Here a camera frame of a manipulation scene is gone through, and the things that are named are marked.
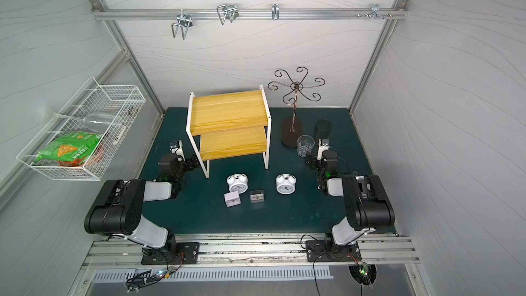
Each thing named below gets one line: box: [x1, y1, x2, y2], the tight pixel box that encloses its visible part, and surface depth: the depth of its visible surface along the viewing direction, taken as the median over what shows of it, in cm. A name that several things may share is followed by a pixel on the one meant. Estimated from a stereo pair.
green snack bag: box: [34, 131, 104, 164], surface depth 56 cm
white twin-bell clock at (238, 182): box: [226, 173, 248, 195], surface depth 86 cm
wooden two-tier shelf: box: [186, 84, 272, 179], surface depth 79 cm
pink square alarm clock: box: [223, 191, 242, 208], surface depth 85 cm
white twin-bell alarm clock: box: [275, 173, 298, 195], surface depth 86 cm
